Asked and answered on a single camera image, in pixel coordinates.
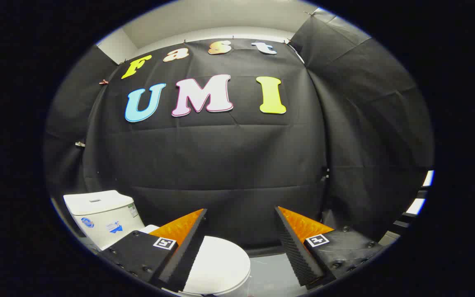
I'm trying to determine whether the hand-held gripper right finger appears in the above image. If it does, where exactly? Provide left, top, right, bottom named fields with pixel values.
left=275, top=206, right=383, bottom=288

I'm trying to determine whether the white toilet lid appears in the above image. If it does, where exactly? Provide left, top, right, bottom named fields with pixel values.
left=141, top=225, right=251, bottom=294

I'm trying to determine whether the white and dark slatted fixture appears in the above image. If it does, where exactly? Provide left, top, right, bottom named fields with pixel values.
left=390, top=170, right=435, bottom=244

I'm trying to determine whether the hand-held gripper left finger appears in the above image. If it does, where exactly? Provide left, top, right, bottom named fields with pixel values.
left=97, top=208, right=208, bottom=292

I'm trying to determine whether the black backdrop cloth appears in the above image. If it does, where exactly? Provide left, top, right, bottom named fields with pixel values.
left=44, top=8, right=435, bottom=256

